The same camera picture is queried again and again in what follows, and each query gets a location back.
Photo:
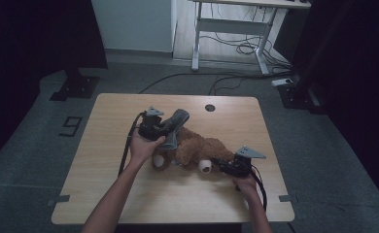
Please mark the white cabinet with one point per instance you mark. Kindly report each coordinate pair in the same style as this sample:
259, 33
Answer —
132, 22

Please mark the grey tape strip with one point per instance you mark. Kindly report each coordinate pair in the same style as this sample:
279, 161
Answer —
59, 199
286, 198

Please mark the dark curtain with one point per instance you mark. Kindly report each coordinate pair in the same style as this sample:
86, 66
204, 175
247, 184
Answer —
356, 64
32, 39

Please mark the white desk frame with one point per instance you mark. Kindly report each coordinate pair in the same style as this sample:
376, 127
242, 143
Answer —
233, 26

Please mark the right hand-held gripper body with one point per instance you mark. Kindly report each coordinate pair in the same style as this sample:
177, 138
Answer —
239, 168

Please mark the grey towel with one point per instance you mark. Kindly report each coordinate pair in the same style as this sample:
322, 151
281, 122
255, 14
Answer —
179, 118

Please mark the black stand base plate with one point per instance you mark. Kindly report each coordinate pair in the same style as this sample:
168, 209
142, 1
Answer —
294, 97
77, 87

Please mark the white power strip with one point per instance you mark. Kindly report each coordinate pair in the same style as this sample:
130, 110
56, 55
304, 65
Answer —
281, 82

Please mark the round black table grommet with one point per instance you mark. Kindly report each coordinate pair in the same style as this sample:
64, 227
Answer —
210, 108

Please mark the person's right hand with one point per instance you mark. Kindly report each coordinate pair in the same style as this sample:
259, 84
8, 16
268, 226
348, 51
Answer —
247, 187

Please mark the person's left hand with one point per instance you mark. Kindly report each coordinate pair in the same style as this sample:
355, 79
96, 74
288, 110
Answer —
142, 150

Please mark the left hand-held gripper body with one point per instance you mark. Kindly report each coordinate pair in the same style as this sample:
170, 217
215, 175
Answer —
150, 129

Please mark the brown teddy bear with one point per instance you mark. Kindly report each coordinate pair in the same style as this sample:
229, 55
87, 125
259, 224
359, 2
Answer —
197, 149

